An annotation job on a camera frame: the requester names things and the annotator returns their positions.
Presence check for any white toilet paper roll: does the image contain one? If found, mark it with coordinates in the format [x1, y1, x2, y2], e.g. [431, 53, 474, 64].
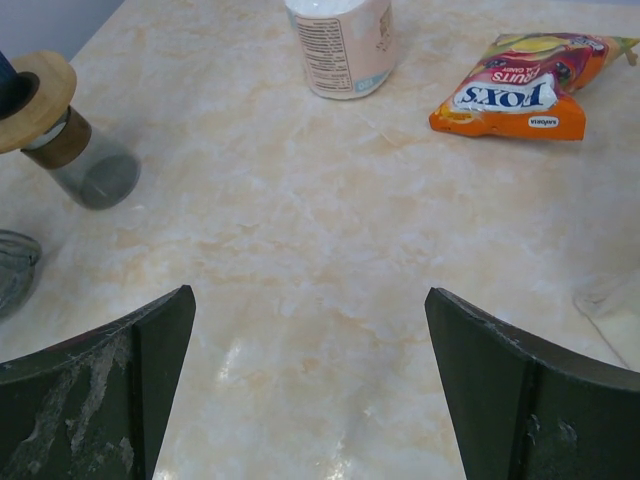
[284, 0, 396, 100]

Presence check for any glass pitcher with handle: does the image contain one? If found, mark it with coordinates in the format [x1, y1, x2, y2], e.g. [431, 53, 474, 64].
[1, 229, 42, 320]

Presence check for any orange snack bag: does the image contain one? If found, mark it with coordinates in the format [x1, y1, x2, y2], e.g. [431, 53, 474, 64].
[429, 32, 639, 141]

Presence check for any cream canvas tote bag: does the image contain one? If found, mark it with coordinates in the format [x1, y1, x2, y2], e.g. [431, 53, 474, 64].
[574, 269, 639, 371]

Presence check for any blue glass dripper cone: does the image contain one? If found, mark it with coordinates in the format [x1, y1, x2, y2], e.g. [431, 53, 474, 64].
[0, 53, 27, 118]

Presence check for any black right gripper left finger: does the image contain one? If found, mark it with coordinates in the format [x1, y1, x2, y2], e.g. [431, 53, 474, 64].
[1, 285, 195, 479]

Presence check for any wooden dripper ring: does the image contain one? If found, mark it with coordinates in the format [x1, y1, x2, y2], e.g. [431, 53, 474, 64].
[0, 50, 79, 155]

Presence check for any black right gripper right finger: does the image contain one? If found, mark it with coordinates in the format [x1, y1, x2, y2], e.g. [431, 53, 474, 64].
[425, 288, 639, 479]

